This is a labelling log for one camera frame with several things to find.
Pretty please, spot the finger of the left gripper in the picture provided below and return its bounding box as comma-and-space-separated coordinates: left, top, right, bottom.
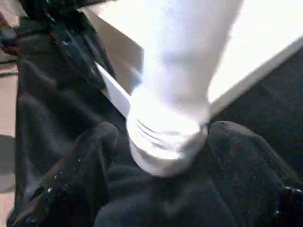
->
48, 22, 107, 89

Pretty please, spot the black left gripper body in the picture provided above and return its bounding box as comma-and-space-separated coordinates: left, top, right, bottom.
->
0, 0, 82, 52

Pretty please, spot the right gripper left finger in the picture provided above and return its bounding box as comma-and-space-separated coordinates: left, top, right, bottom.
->
6, 122, 119, 227

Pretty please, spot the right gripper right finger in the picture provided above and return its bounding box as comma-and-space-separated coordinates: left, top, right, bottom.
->
207, 120, 303, 227

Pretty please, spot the white plastic table leg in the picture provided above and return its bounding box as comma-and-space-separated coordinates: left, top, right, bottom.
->
129, 0, 246, 153

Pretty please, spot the white plastic table top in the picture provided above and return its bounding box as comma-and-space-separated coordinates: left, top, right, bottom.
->
79, 0, 303, 178

